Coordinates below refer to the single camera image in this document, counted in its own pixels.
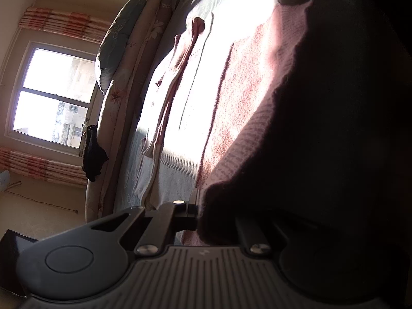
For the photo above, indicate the pink striped curtain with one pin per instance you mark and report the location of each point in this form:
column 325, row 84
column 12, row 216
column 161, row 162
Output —
column 64, row 22
column 41, row 165

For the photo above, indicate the grey-green pillow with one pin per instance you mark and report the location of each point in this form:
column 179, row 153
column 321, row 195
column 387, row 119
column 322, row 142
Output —
column 119, row 45

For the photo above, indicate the black garment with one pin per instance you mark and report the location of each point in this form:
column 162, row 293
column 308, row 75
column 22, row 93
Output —
column 93, row 154

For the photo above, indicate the wall-mounted television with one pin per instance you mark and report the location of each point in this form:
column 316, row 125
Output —
column 16, row 257

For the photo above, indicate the folded floral quilt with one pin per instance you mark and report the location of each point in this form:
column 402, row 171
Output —
column 151, row 32

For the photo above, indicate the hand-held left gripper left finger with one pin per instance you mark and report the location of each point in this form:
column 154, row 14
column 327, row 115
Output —
column 193, row 202

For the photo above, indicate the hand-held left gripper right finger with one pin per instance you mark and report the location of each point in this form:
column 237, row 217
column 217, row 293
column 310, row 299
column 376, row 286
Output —
column 251, row 235

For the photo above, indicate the white air conditioner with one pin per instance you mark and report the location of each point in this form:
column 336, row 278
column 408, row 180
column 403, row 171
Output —
column 4, row 180

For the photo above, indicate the window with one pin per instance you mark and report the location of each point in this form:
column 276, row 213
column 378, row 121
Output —
column 48, row 96

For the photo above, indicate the pink and white knit sweater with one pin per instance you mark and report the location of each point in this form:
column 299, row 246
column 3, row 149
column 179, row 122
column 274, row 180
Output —
column 244, row 87

